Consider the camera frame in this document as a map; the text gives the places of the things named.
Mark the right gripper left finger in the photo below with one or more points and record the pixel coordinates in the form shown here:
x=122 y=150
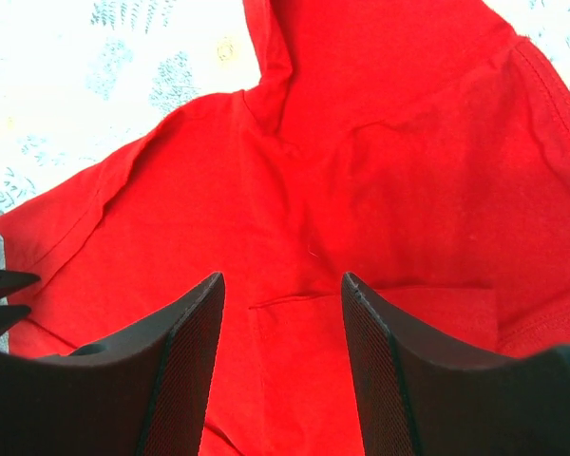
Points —
x=140 y=391

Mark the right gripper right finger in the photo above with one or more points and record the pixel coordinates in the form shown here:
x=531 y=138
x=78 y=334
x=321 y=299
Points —
x=420 y=391

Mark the red t-shirt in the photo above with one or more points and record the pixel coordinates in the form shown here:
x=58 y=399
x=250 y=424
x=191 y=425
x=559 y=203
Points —
x=282 y=383

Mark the floral table mat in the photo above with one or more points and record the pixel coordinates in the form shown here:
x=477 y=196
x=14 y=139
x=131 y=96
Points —
x=100 y=71

